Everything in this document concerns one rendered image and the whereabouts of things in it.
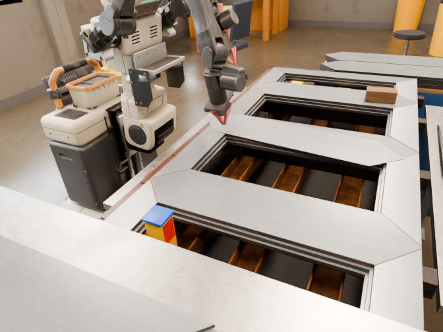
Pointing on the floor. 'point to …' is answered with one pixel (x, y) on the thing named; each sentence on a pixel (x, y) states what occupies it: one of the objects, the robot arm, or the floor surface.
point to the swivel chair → (239, 30)
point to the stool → (409, 37)
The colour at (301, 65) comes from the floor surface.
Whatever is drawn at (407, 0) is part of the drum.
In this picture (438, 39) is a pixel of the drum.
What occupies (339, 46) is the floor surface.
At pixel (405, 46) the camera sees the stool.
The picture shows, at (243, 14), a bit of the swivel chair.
